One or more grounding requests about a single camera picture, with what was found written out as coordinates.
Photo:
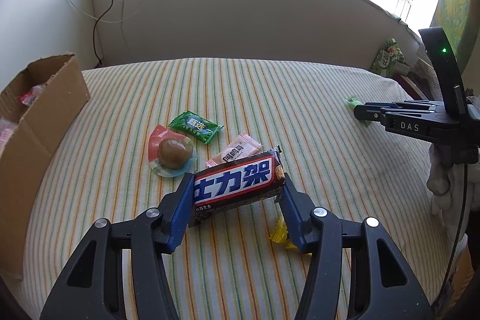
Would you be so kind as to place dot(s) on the pink snack packet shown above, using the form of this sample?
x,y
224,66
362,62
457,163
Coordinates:
x,y
236,149

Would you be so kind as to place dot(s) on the red clear snack packet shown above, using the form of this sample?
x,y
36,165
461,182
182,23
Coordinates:
x,y
30,97

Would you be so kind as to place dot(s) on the person's right hand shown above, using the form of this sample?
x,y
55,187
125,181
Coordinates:
x,y
450,188

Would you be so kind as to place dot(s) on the brown cardboard box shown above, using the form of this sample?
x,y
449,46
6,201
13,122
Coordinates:
x,y
37,125

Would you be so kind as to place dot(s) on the dark chocolate bar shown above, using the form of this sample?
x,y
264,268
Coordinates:
x,y
236,181

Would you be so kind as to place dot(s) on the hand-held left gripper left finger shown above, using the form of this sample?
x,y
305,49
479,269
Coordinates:
x,y
182,209

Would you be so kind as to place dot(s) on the yellow snack packet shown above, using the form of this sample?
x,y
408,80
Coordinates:
x,y
279,234

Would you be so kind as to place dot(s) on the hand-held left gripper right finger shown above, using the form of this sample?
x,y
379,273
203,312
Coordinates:
x,y
290,217

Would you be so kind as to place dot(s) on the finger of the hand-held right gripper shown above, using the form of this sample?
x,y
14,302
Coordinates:
x,y
412,104
369,113

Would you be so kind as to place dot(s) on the white lace cloth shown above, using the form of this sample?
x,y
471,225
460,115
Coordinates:
x,y
426,78

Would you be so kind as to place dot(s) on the green candy packet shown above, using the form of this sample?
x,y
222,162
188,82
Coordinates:
x,y
195,125

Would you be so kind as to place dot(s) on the green tissue packet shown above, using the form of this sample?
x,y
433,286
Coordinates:
x,y
386,59

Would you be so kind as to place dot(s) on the landscape wall painting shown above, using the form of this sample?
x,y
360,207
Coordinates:
x,y
450,5

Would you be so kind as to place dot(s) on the small green candy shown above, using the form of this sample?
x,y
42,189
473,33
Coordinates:
x,y
351,102

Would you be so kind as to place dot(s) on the braised egg clear packet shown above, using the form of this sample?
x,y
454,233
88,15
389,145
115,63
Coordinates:
x,y
172,151

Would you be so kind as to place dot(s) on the striped bed sheet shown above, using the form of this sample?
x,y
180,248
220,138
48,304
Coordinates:
x,y
300,110

